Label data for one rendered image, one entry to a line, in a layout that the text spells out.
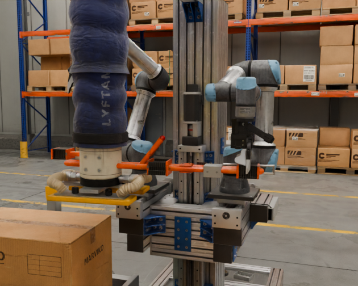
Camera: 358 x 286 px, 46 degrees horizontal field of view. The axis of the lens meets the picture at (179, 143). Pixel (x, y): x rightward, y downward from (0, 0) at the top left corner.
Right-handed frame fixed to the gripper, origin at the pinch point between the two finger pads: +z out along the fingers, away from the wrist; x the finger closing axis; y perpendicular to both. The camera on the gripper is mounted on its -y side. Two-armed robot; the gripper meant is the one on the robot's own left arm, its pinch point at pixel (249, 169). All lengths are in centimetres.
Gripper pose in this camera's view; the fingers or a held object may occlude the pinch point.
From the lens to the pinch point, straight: 166.6
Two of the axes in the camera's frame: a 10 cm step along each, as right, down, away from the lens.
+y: -9.8, -0.3, 2.0
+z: -0.1, 9.9, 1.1
